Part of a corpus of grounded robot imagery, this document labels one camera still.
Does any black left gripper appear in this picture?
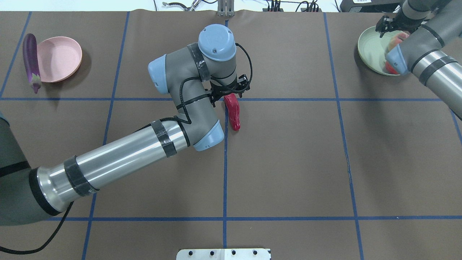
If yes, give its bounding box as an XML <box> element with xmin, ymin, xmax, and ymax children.
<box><xmin>209</xmin><ymin>74</ymin><xmax>252</xmax><ymax>107</ymax></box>

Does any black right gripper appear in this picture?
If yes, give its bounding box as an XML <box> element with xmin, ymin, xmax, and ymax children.
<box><xmin>375</xmin><ymin>14</ymin><xmax>419</xmax><ymax>38</ymax></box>

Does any pink yellow peach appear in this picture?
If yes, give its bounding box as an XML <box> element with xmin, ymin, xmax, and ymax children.
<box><xmin>388</xmin><ymin>32</ymin><xmax>410</xmax><ymax>52</ymax></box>

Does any red chili pepper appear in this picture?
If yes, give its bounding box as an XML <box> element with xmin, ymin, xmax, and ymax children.
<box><xmin>224</xmin><ymin>94</ymin><xmax>241</xmax><ymax>131</ymax></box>

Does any purple eggplant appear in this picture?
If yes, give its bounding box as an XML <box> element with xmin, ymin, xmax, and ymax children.
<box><xmin>22</xmin><ymin>33</ymin><xmax>42</xmax><ymax>94</ymax></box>

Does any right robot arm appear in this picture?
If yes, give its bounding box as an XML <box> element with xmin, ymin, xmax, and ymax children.
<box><xmin>375</xmin><ymin>0</ymin><xmax>462</xmax><ymax>117</ymax></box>

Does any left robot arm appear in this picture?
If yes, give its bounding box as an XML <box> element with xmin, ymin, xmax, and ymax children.
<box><xmin>0</xmin><ymin>24</ymin><xmax>249</xmax><ymax>226</ymax></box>

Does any green plate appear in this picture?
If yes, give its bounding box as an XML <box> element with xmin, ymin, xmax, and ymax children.
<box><xmin>357</xmin><ymin>26</ymin><xmax>403</xmax><ymax>76</ymax></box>

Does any pink plate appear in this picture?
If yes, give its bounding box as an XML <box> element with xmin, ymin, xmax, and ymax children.
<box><xmin>37</xmin><ymin>36</ymin><xmax>83</xmax><ymax>83</ymax></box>

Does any black camera cable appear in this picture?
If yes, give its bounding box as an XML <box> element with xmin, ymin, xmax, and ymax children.
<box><xmin>0</xmin><ymin>43</ymin><xmax>253</xmax><ymax>255</ymax></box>

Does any aluminium frame post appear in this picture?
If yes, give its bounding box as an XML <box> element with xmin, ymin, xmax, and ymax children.
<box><xmin>217</xmin><ymin>0</ymin><xmax>235</xmax><ymax>17</ymax></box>

